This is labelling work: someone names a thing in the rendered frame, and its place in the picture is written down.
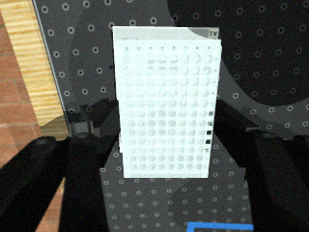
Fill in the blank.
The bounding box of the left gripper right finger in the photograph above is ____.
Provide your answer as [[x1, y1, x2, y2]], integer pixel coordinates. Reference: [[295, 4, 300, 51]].
[[213, 100, 309, 232]]

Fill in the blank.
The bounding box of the white well plate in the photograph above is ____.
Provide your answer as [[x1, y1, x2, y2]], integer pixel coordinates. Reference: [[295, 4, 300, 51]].
[[114, 40, 222, 178]]

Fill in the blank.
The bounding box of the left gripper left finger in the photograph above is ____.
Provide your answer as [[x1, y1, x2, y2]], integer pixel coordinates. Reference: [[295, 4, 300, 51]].
[[0, 100, 121, 232]]

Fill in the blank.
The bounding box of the blue rectangular tape outline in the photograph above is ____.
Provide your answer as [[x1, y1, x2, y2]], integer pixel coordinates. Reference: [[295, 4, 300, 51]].
[[186, 221, 253, 232]]

